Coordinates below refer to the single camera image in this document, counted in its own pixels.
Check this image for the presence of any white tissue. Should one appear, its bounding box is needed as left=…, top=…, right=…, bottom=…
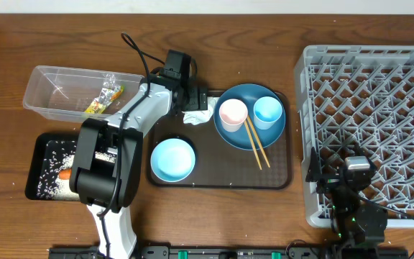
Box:
left=183, top=96, right=219, bottom=125

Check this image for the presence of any pink cup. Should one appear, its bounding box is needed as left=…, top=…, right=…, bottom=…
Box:
left=218, top=99, right=248, bottom=132

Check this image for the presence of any light blue bowl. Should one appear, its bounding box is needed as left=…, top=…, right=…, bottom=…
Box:
left=150, top=138, right=196, bottom=183

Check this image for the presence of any yellow snack wrapper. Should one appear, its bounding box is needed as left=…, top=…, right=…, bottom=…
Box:
left=85, top=73, right=125, bottom=114

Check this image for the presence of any white rice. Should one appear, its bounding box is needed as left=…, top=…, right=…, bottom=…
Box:
left=36, top=140, right=116, bottom=201

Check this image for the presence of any orange carrot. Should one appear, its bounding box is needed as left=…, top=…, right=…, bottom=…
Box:
left=58, top=168, right=72, bottom=180

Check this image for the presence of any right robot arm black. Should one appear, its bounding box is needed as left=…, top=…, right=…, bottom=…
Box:
left=305, top=145, right=387, bottom=258

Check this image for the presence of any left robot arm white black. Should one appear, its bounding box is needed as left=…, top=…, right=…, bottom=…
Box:
left=69, top=74, right=208, bottom=258

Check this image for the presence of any grey dishwasher rack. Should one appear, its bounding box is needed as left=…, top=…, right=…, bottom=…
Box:
left=294, top=45, right=414, bottom=228

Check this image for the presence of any black waste tray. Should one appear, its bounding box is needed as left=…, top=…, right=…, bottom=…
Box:
left=25, top=132, right=79, bottom=201

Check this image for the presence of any wooden chopstick left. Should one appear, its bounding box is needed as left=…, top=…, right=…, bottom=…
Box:
left=244, top=117, right=262, bottom=170

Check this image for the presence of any wooden chopstick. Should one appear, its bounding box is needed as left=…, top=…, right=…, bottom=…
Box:
left=248, top=116, right=270, bottom=168
left=244, top=117, right=262, bottom=170

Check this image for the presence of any wooden chopstick right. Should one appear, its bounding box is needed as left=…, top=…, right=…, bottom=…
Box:
left=248, top=116, right=270, bottom=168

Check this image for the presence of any brown serving tray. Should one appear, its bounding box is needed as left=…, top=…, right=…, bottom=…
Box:
left=145, top=88, right=294, bottom=191

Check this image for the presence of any light blue cup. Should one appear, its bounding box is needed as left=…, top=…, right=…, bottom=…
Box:
left=253, top=96, right=283, bottom=130

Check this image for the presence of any clear plastic bin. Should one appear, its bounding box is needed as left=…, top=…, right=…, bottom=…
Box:
left=23, top=65, right=143, bottom=123

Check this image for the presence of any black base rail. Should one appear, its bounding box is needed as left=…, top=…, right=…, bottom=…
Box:
left=47, top=245, right=409, bottom=259

